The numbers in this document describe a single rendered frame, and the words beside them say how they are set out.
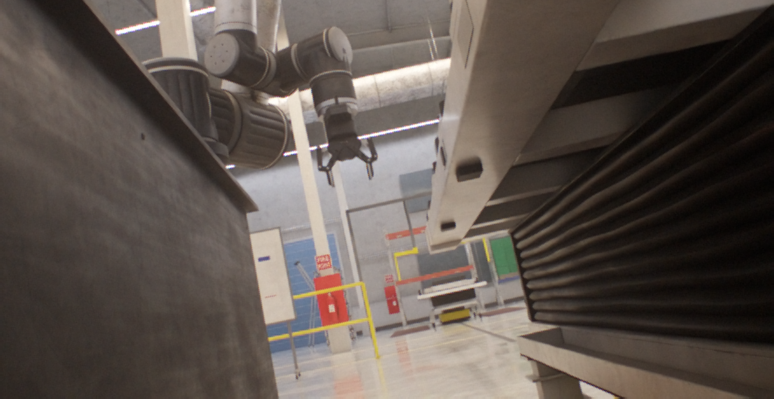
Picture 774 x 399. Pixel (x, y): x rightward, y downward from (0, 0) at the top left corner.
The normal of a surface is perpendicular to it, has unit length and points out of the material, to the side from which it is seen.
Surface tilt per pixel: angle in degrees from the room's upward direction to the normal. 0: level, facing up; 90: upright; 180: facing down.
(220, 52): 90
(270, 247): 90
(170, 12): 90
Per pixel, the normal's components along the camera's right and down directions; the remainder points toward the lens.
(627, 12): -0.07, -0.19
